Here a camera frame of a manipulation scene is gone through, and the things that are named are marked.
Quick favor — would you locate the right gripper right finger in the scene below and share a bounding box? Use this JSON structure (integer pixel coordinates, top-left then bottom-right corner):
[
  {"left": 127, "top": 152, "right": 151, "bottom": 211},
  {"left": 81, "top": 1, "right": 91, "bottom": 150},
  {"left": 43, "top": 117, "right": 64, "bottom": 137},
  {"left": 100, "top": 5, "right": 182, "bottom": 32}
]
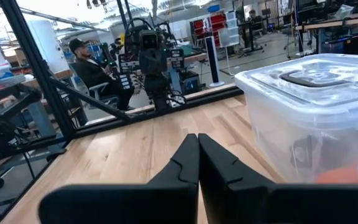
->
[{"left": 198, "top": 133, "right": 358, "bottom": 224}]

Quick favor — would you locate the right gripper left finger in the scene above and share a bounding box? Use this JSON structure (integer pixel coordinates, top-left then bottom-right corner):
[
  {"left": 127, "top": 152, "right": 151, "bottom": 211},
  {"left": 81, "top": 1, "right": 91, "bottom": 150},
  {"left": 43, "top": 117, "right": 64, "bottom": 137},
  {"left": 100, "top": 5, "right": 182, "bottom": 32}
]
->
[{"left": 38, "top": 133, "right": 200, "bottom": 224}]

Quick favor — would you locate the clear plastic container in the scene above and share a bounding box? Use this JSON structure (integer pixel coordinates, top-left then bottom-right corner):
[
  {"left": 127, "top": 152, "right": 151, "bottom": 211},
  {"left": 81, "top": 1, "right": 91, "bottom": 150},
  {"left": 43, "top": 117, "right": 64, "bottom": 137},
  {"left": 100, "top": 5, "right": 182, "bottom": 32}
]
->
[
  {"left": 234, "top": 53, "right": 358, "bottom": 185},
  {"left": 234, "top": 53, "right": 358, "bottom": 129}
]

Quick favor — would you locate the person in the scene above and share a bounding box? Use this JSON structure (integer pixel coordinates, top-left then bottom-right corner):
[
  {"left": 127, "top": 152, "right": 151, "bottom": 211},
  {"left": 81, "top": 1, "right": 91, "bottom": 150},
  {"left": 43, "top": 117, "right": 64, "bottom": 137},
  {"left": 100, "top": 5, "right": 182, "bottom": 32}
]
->
[{"left": 68, "top": 37, "right": 136, "bottom": 111}]

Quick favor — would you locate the grey office chair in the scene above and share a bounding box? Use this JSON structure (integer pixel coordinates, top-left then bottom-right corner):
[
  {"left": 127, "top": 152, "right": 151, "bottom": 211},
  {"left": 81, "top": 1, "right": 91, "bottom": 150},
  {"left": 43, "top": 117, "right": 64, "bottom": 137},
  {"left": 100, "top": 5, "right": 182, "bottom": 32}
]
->
[{"left": 69, "top": 62, "right": 120, "bottom": 107}]

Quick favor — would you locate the black tower on white base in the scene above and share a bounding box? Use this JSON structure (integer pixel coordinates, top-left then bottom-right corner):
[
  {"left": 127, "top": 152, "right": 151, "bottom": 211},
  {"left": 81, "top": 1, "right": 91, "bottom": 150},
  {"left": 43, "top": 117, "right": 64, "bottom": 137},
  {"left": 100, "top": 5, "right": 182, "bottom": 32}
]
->
[{"left": 204, "top": 35, "right": 226, "bottom": 88}]

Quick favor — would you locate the large red storage shelf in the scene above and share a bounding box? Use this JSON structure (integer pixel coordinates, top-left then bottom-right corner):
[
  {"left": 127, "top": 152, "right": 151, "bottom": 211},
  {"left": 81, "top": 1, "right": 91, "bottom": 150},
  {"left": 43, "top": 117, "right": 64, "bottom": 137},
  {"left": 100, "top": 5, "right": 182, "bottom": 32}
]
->
[{"left": 192, "top": 13, "right": 228, "bottom": 48}]

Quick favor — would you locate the white drawer unit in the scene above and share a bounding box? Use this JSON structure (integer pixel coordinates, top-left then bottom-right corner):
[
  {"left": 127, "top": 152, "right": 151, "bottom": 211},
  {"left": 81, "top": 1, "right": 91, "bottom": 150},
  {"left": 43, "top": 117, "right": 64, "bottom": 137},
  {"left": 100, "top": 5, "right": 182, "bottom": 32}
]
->
[{"left": 218, "top": 10, "right": 241, "bottom": 48}]

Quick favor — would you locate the orange item inside bag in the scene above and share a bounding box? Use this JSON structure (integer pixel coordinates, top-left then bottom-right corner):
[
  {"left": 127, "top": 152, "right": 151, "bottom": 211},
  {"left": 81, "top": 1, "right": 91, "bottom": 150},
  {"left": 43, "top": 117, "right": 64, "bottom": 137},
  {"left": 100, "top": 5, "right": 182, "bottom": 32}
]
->
[{"left": 316, "top": 164, "right": 358, "bottom": 185}]

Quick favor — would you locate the white cylindrical tank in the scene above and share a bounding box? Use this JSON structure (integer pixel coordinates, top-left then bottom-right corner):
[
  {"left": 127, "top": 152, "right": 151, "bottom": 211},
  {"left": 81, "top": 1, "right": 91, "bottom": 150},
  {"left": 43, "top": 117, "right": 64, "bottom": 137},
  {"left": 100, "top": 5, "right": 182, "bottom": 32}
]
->
[{"left": 25, "top": 19, "right": 71, "bottom": 74}]

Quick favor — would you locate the black padded seat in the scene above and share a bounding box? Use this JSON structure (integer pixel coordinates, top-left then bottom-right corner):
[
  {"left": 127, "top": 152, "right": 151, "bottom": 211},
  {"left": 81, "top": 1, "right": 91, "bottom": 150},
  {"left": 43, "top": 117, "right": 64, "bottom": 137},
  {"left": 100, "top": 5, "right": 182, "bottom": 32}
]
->
[{"left": 0, "top": 83, "right": 44, "bottom": 158}]

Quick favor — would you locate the wooden top desk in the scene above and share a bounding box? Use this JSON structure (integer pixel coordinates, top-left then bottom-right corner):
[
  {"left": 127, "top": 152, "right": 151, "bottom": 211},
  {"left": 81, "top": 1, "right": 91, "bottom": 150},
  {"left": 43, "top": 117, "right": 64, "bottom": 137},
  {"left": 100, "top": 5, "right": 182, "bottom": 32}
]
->
[{"left": 295, "top": 11, "right": 358, "bottom": 57}]

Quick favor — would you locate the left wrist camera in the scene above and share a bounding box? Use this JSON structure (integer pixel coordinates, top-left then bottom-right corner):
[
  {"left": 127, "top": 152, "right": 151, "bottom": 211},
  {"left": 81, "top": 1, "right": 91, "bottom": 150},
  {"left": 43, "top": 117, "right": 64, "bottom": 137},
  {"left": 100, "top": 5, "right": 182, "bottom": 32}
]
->
[{"left": 139, "top": 29, "right": 160, "bottom": 50}]

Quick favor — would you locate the black metal table frame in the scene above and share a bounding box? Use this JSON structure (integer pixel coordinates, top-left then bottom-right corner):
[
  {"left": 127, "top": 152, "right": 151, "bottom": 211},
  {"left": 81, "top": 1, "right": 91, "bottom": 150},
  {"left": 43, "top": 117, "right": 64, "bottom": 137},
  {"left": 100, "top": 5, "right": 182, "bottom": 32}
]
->
[{"left": 0, "top": 0, "right": 244, "bottom": 141}]

